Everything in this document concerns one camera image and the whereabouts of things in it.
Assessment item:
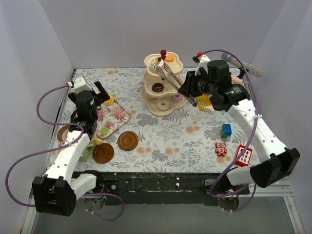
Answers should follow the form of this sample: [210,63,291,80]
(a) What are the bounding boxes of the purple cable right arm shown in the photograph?
[201,49,263,213]

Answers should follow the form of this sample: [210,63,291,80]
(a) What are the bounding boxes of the red toy window block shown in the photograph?
[235,144,253,167]

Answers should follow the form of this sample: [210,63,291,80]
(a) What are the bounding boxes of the purple sprinkled donut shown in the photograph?
[171,94,183,103]

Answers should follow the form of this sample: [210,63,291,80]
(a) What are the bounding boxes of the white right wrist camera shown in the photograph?
[192,52,211,76]

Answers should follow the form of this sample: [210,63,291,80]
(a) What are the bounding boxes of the green cup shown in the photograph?
[78,143,95,162]

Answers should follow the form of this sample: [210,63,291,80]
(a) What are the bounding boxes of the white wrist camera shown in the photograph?
[192,52,211,76]
[67,75,92,94]

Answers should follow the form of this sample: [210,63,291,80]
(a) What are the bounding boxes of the metal serving tongs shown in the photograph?
[156,63,183,94]

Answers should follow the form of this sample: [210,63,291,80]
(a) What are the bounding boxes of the green round biscuit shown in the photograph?
[100,126,109,135]

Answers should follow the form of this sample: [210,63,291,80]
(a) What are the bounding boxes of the white donut with chocolate square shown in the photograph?
[150,57,164,72]

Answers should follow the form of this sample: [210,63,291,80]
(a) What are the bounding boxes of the yellow toy window block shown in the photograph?
[196,94,215,115]

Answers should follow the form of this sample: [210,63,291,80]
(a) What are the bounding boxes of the brown wooden coaster far left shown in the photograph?
[57,125,70,142]

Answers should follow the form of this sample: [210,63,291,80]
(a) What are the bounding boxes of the blue toy brick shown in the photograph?
[221,123,232,132]

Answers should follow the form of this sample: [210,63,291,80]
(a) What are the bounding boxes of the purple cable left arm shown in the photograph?
[5,84,125,221]

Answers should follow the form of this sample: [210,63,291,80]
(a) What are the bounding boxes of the cream three-tier dessert stand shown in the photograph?
[140,49,187,117]

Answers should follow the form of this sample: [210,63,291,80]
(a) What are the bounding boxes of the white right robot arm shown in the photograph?
[178,58,300,194]

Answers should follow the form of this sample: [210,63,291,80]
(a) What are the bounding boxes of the floral tablecloth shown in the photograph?
[47,67,271,174]

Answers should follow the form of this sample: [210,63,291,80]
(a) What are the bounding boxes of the pink microphone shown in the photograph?
[231,75,243,85]

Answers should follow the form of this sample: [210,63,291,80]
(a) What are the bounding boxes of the floral serving tray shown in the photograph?
[95,99,131,139]

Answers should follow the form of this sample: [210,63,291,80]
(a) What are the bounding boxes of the green toy brick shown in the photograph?
[220,129,232,138]

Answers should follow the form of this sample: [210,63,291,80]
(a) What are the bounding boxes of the orange round biscuit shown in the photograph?
[165,54,175,62]

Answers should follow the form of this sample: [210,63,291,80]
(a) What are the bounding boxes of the yellow glazed donut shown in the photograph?
[104,94,114,106]

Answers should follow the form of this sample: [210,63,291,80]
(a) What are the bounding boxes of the brown wooden coaster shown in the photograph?
[93,143,115,164]
[117,131,138,151]
[57,125,70,142]

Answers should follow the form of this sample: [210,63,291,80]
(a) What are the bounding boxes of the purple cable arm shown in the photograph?
[201,49,263,213]
[5,84,125,221]

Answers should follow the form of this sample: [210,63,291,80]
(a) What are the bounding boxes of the yellow cup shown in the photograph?
[90,137,103,147]

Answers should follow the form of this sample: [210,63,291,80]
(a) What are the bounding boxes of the brown wooden coaster near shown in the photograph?
[93,143,115,164]

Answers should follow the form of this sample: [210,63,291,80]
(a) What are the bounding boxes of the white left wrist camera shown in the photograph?
[67,75,92,94]

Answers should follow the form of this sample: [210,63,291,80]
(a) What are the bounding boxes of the chocolate sprinkled donut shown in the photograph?
[152,82,165,93]

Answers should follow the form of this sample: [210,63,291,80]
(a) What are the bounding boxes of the red owl toy figure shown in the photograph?
[215,142,227,157]

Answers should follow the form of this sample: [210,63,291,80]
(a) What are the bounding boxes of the silver glitter microphone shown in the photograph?
[221,53,263,78]

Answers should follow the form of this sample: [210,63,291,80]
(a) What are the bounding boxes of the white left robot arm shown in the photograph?
[32,78,109,216]

